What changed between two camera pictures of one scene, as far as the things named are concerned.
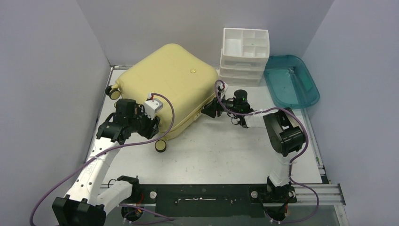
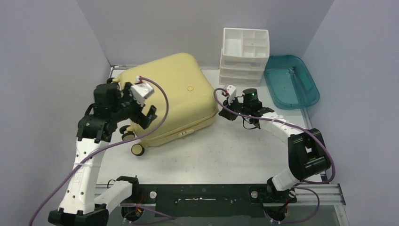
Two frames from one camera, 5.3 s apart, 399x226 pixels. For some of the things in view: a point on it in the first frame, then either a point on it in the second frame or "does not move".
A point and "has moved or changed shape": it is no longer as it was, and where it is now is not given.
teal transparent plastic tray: x=290 y=82 does not move
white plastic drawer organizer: x=243 y=53 does not move
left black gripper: x=151 y=127 → x=144 y=121
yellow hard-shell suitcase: x=179 y=71 has moved or changed shape
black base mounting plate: x=212 y=200 does not move
